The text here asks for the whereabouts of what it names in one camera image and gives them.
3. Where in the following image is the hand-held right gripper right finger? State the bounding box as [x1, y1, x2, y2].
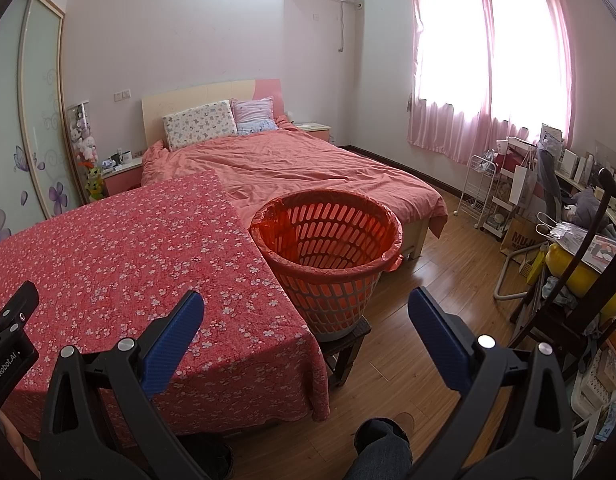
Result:
[407, 287, 574, 480]

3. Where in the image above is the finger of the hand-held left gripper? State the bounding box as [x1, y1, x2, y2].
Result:
[0, 281, 40, 348]

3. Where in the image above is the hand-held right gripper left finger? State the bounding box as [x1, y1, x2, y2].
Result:
[38, 289, 209, 480]

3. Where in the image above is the orange plastic laundry basket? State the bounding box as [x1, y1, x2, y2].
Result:
[250, 189, 405, 343]

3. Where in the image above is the red floral blanket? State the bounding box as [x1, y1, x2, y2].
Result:
[0, 170, 331, 448]

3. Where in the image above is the dark wooden stool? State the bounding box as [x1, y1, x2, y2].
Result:
[320, 317, 373, 391]

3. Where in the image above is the person's right leg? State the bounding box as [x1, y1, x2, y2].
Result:
[344, 417, 413, 480]

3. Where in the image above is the brown paper bag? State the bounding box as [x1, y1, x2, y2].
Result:
[500, 215, 543, 261]

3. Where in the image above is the green yellow plush toy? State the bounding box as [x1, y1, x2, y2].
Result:
[85, 165, 105, 198]

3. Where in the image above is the white shelf cart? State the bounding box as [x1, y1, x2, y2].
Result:
[482, 142, 526, 241]

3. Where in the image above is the pink nightstand with mugs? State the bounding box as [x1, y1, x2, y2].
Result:
[100, 157, 144, 197]

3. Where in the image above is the yellow plastic basin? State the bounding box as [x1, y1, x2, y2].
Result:
[545, 245, 616, 306]

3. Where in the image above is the stack of books and boxes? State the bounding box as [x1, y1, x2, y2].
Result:
[572, 310, 616, 461]

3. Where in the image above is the white paper bag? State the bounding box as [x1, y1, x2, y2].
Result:
[508, 152, 538, 208]

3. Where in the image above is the clear tube of plush toys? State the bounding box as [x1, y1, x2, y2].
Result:
[67, 102, 106, 203]

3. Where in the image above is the wardrobe with purple flower doors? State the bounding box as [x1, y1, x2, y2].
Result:
[0, 0, 86, 248]

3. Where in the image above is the grey office chair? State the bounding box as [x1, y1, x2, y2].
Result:
[535, 142, 571, 221]

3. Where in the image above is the grey garment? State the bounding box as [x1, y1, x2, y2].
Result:
[570, 190, 608, 228]

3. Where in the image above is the pink curtain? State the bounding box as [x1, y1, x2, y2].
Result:
[408, 0, 493, 161]
[485, 0, 573, 166]

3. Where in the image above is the cluttered desk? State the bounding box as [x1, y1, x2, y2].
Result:
[502, 135, 616, 231]

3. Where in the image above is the salmon duvet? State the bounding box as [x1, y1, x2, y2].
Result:
[140, 127, 449, 241]

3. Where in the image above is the white floral pillow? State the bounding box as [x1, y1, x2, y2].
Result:
[163, 101, 239, 152]

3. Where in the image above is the dark wooden chair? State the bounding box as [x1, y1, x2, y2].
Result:
[508, 169, 616, 361]

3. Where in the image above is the pink striped pillow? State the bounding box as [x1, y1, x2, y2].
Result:
[231, 97, 279, 136]

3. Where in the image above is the bed with beige headboard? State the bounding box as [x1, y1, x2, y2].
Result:
[140, 79, 449, 261]

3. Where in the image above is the white metal tube frame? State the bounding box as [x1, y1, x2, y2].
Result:
[495, 242, 546, 303]

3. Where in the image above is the white wire rack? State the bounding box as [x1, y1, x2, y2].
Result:
[458, 156, 498, 221]

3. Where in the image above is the white bag with handles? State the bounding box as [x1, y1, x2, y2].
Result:
[536, 212, 588, 248]

